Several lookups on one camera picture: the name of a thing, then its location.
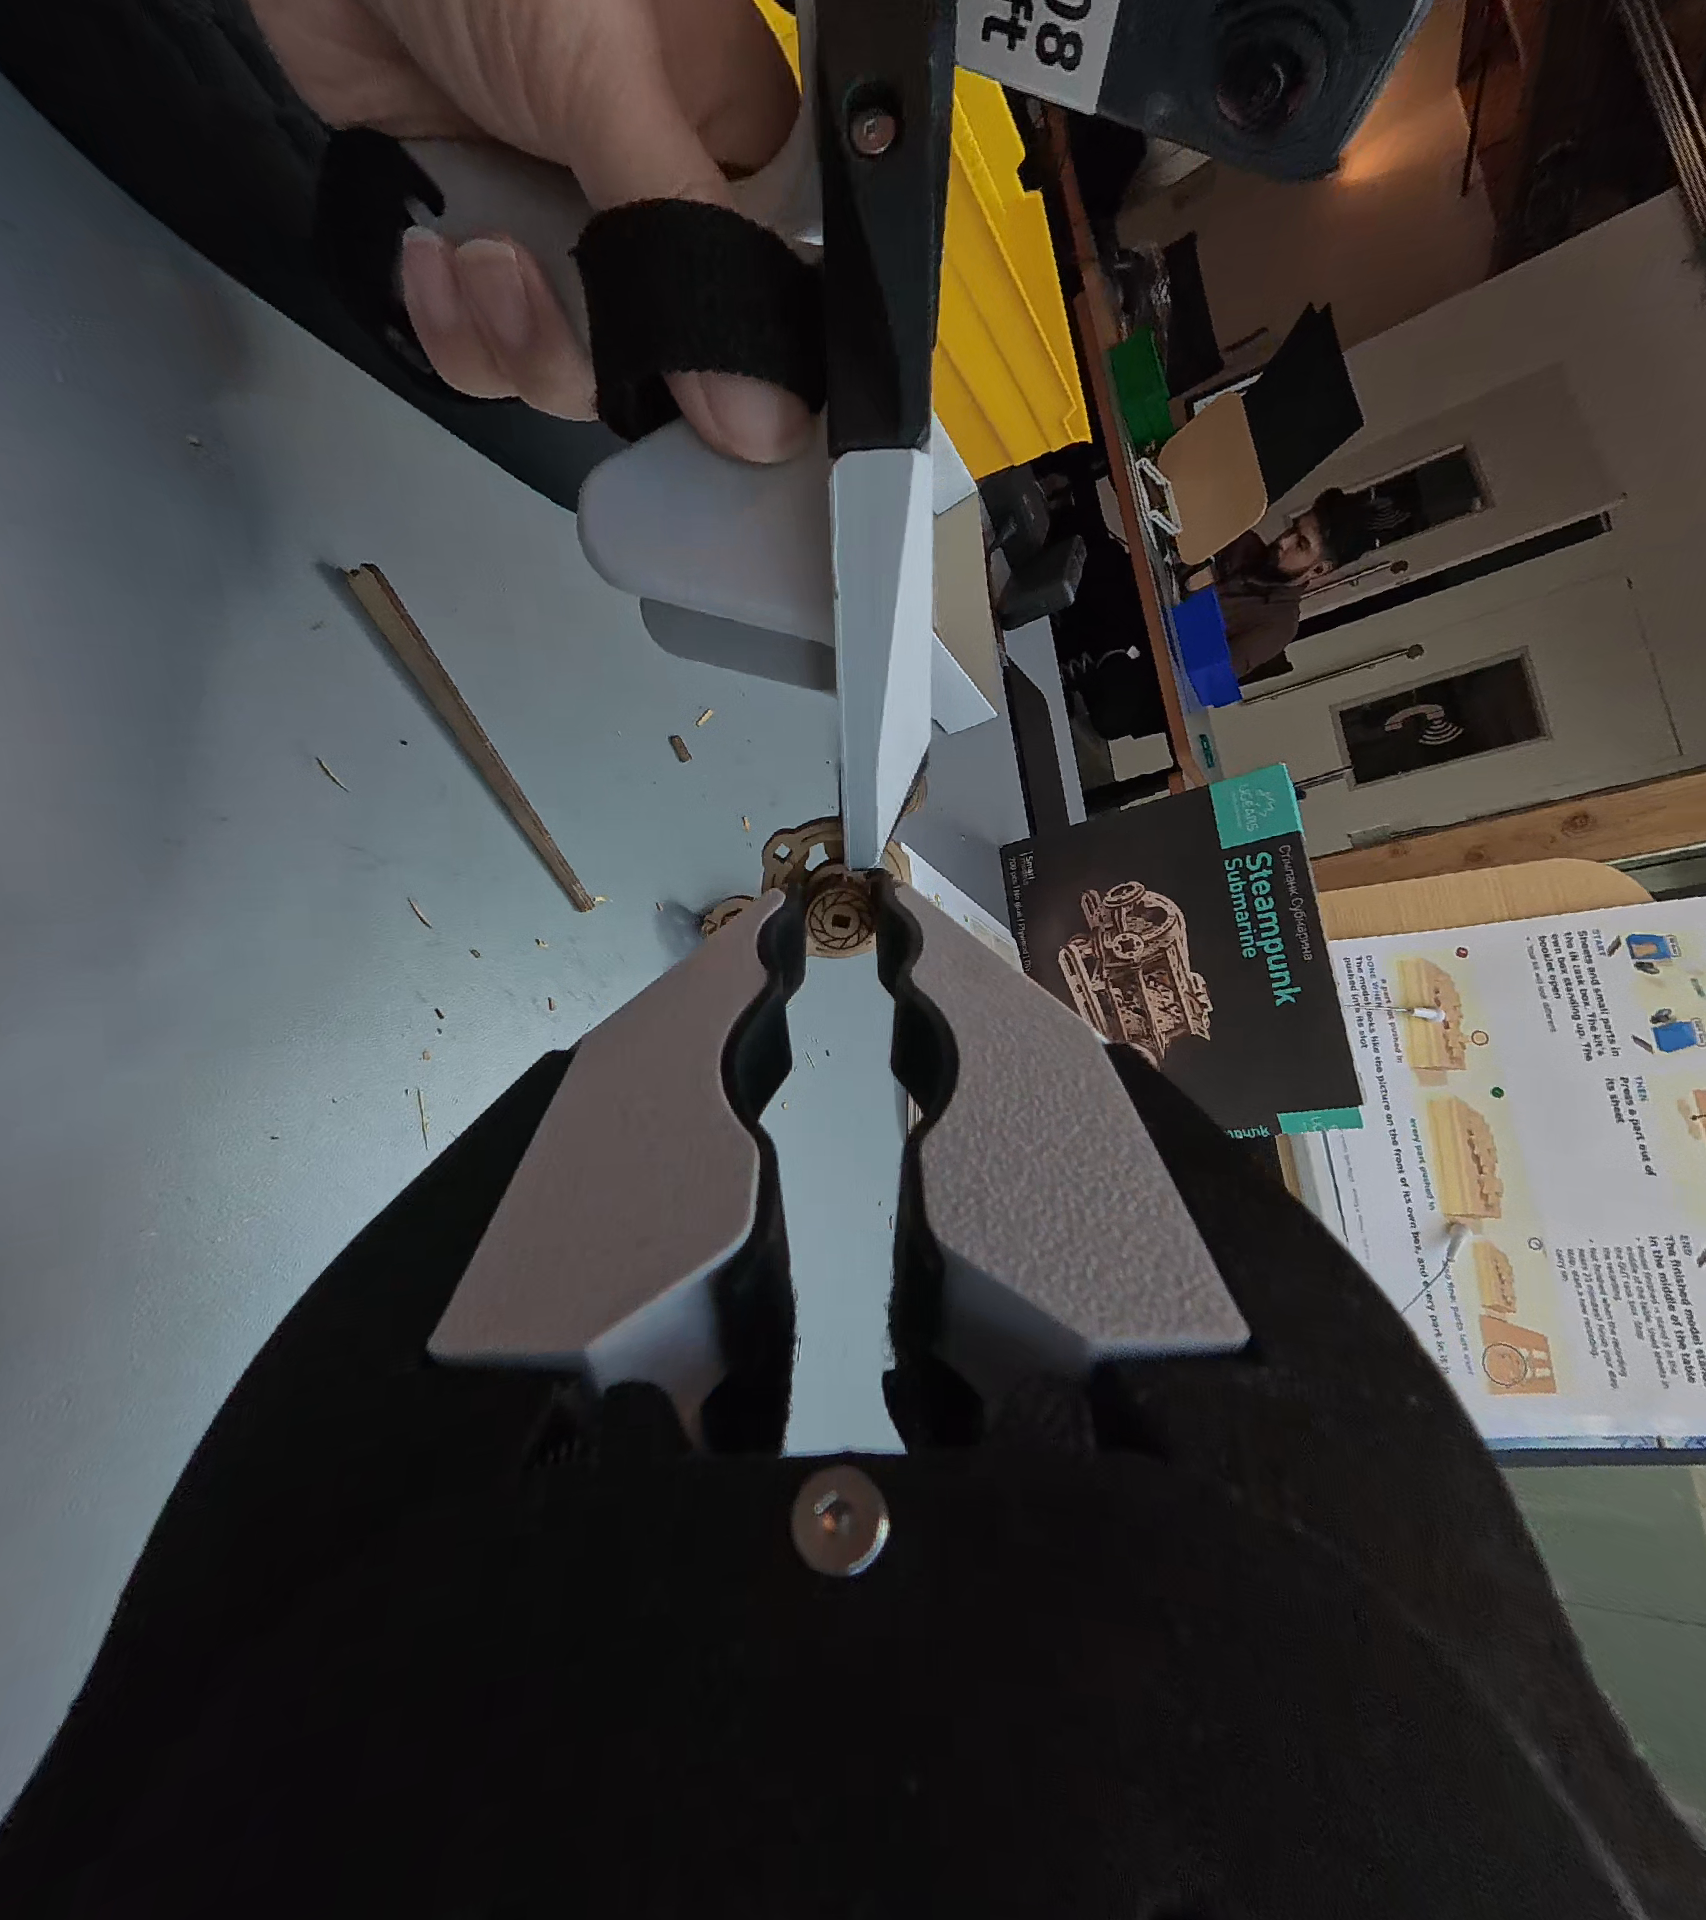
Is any green bin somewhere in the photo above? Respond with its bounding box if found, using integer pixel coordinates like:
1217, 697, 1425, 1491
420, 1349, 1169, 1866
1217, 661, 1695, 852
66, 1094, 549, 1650
1101, 325, 1172, 438

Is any black flat panel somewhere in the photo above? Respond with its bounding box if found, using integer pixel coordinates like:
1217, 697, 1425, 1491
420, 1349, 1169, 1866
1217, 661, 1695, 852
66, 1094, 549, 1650
1247, 302, 1366, 499

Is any metal door handrail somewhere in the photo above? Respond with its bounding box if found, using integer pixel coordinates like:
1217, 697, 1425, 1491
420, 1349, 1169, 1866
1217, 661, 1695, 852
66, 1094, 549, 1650
1240, 642, 1425, 707

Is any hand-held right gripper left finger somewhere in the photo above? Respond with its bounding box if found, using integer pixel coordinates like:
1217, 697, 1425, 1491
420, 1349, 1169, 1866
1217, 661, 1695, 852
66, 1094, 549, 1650
428, 885, 809, 1454

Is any long workbench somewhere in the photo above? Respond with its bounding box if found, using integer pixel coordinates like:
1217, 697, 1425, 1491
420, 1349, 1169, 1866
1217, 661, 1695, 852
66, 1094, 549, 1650
1047, 142, 1223, 799

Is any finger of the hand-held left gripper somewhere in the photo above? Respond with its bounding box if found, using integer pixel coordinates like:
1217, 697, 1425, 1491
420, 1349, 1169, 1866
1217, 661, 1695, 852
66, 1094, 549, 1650
829, 447, 941, 876

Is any printed instruction sheet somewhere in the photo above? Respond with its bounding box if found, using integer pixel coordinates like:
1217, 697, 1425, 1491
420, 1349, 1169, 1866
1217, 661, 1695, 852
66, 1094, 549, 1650
1324, 888, 1706, 1452

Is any black model kit box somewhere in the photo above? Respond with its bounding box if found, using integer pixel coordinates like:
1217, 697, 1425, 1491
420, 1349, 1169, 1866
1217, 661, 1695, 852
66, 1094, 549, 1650
997, 761, 1366, 1140

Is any dark door window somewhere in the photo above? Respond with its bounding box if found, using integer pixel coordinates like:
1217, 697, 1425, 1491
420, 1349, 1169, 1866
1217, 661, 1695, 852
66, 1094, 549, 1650
1329, 649, 1553, 792
1354, 443, 1489, 553

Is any black device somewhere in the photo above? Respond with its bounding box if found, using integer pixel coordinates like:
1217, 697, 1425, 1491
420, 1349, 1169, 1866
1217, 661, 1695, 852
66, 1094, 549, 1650
978, 463, 1096, 636

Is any blue bin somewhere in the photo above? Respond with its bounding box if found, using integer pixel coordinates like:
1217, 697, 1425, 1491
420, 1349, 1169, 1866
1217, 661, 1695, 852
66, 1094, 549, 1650
1168, 582, 1246, 711

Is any wooden sheet holder board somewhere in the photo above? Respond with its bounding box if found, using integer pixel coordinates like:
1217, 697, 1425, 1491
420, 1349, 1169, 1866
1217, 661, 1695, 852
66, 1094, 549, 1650
1312, 858, 1660, 942

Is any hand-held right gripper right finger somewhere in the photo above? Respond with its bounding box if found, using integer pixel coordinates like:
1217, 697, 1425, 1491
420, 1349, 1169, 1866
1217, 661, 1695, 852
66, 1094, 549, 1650
873, 885, 1251, 1454

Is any tan wooden chair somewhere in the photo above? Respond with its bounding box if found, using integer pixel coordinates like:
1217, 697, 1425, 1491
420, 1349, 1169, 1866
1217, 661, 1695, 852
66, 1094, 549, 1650
1157, 384, 1270, 566

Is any yellow plastic bin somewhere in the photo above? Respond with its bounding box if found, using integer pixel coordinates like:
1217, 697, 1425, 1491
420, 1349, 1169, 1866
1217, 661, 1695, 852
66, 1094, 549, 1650
754, 0, 1096, 486

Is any wooden wheel part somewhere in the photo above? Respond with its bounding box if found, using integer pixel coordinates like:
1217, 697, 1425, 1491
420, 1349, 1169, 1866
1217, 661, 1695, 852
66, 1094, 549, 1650
760, 817, 915, 902

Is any thin wooden strip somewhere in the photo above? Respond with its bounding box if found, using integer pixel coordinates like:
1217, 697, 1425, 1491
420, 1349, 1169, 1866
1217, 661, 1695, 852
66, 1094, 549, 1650
340, 560, 602, 917

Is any person's left hand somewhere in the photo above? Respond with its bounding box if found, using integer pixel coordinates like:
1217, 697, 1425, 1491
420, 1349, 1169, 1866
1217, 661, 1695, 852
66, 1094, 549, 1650
252, 0, 818, 468

